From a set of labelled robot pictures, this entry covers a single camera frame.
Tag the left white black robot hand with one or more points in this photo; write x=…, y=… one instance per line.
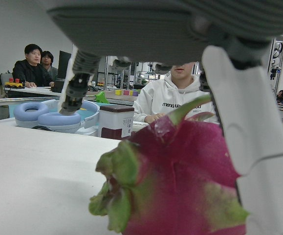
x=156, y=27

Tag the pink dragon fruit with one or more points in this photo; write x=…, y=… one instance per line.
x=180, y=171

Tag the person in white hoodie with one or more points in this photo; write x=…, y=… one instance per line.
x=160, y=95

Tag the purple toy block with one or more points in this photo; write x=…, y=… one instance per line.
x=135, y=93

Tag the pink toy block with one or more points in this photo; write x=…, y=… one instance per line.
x=126, y=92

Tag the green toy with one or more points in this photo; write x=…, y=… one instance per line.
x=101, y=97

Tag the black background monitor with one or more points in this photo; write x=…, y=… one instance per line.
x=63, y=64

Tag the white canister dark lid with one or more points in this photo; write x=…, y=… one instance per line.
x=112, y=122

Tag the light blue tray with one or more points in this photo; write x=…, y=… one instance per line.
x=89, y=115

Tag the person with long hair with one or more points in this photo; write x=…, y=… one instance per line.
x=50, y=68

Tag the person in black jacket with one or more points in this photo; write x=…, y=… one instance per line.
x=26, y=71

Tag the light blue headphones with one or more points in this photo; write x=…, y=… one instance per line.
x=55, y=120

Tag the yellow toy vehicle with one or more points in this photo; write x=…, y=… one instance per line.
x=14, y=84

